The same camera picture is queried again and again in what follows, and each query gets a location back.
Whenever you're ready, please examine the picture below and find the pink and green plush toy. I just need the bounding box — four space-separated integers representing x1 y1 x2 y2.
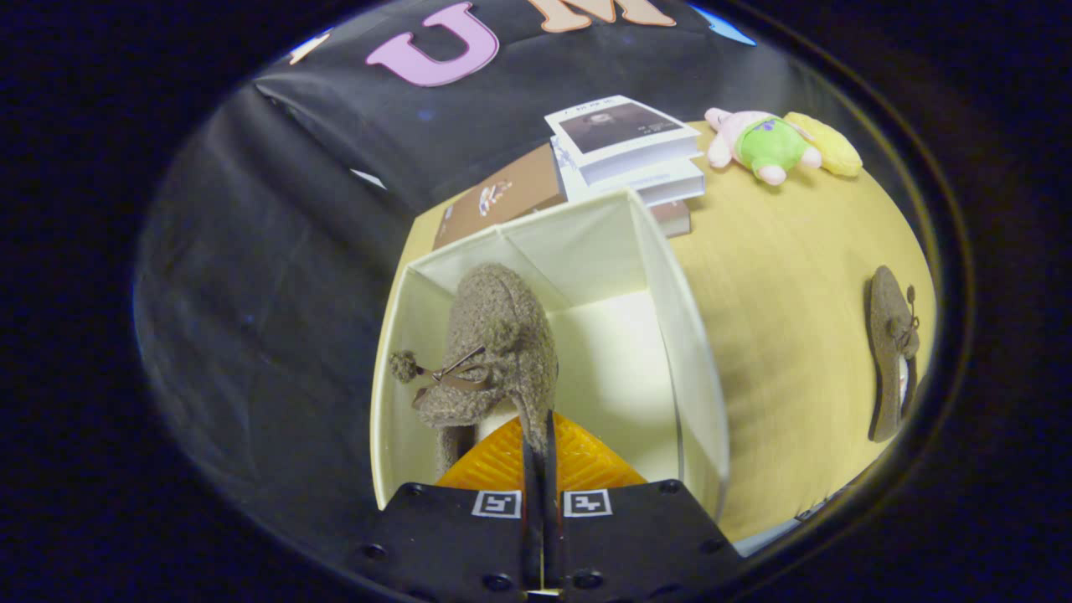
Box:
703 107 826 186

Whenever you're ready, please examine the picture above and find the thick white book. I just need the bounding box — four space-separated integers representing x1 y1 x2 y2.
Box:
550 138 706 207

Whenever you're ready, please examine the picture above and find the brown book with small emblem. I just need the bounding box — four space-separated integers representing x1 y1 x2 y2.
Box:
432 144 569 250

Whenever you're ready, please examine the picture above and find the thin brown book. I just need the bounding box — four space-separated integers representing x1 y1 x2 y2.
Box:
649 199 693 239

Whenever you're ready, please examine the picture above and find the yellow plush toy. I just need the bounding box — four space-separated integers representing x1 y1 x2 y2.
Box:
783 111 863 178

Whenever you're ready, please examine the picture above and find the black backdrop cloth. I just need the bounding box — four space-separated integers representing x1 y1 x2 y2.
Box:
134 0 838 555

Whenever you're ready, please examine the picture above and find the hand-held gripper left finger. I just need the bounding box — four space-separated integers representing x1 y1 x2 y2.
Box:
356 412 544 603

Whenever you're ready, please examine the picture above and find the cream fabric storage box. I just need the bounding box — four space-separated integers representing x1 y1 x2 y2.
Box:
369 188 731 524

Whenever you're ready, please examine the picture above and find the white book with portrait cover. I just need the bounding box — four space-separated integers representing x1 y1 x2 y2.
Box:
544 95 703 185

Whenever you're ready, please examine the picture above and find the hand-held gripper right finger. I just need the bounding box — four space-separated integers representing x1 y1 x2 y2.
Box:
543 409 743 603

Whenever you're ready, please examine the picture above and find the brown fuzzy shoe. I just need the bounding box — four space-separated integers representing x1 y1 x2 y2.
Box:
388 262 560 480
865 265 922 443

